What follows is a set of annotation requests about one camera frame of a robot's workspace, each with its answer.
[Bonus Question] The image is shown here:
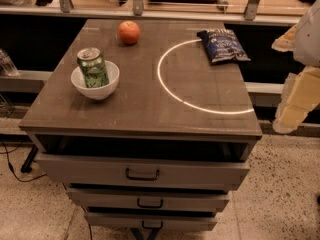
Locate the black floor cable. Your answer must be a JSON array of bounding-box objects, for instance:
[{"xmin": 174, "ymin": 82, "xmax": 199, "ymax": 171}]
[{"xmin": 0, "ymin": 140, "xmax": 48, "ymax": 183}]

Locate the red apple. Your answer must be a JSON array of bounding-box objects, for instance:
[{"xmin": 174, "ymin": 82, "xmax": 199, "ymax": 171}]
[{"xmin": 118, "ymin": 21, "xmax": 140, "ymax": 45}]

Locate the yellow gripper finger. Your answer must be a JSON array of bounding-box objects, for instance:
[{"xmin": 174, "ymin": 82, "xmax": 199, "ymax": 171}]
[
  {"xmin": 273, "ymin": 66, "xmax": 320, "ymax": 134},
  {"xmin": 271, "ymin": 25, "xmax": 297, "ymax": 52}
]

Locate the grey drawer cabinet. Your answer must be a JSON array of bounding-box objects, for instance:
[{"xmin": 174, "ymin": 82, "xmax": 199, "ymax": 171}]
[{"xmin": 21, "ymin": 20, "xmax": 261, "ymax": 219}]

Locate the clear plastic bottle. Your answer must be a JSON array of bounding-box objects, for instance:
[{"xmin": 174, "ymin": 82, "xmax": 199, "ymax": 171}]
[{"xmin": 0, "ymin": 49, "xmax": 19, "ymax": 76}]

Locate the bottom drawer with handle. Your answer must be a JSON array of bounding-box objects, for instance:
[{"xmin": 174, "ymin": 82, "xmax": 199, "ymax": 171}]
[{"xmin": 85, "ymin": 212, "xmax": 217, "ymax": 231}]

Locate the top drawer with handle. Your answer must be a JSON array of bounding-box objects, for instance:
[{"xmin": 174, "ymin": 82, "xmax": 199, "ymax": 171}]
[{"xmin": 37, "ymin": 153, "xmax": 249, "ymax": 191}]

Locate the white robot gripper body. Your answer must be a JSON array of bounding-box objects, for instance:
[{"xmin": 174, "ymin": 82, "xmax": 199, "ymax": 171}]
[{"xmin": 293, "ymin": 0, "xmax": 320, "ymax": 67}]

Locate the middle drawer with handle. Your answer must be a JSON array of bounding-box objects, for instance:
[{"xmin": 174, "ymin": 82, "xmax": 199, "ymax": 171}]
[{"xmin": 67, "ymin": 188, "xmax": 229, "ymax": 213}]

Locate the green soda can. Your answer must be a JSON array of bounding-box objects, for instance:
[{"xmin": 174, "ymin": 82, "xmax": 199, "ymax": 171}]
[{"xmin": 77, "ymin": 47, "xmax": 109, "ymax": 88}]

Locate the drawer with handle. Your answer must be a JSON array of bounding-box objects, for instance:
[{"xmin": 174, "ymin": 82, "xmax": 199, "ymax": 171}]
[
  {"xmin": 85, "ymin": 212, "xmax": 217, "ymax": 231},
  {"xmin": 37, "ymin": 153, "xmax": 249, "ymax": 191},
  {"xmin": 67, "ymin": 188, "xmax": 229, "ymax": 213}
]

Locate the white ceramic bowl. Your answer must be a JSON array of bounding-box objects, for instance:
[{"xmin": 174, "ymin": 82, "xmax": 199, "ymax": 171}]
[{"xmin": 71, "ymin": 61, "xmax": 120, "ymax": 100}]

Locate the blue chip bag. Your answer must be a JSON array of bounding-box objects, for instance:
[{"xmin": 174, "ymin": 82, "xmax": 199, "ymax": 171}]
[{"xmin": 197, "ymin": 29, "xmax": 250, "ymax": 64}]

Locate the metal window rail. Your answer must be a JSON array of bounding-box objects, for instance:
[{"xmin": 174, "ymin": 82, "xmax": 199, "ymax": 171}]
[{"xmin": 0, "ymin": 0, "xmax": 308, "ymax": 26}]

